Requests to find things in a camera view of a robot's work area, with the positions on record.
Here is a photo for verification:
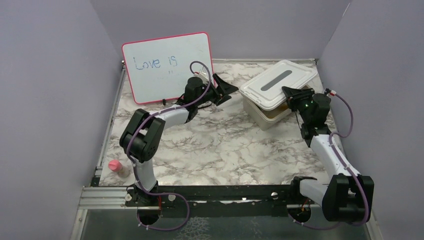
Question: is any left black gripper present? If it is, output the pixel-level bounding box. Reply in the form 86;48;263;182
195;73;238;107

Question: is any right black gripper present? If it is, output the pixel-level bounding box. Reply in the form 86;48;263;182
282;86;316;123

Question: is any white bin lid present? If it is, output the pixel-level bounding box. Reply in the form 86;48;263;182
239;60;318;111

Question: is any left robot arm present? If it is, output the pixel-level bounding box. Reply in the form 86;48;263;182
119;73;238;206

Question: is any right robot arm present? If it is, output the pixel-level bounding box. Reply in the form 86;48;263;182
281;86;375;226

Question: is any beige plastic bin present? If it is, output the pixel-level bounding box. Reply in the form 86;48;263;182
242;97;292;131

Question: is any pink framed whiteboard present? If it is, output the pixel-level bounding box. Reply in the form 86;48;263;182
121;32;214;105

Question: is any pink patterned cylinder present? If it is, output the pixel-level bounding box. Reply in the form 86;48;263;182
107;159;130;178

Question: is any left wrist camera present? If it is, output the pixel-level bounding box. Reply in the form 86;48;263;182
193;68;213;85

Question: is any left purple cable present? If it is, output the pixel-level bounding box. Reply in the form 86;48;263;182
125;60;213;196

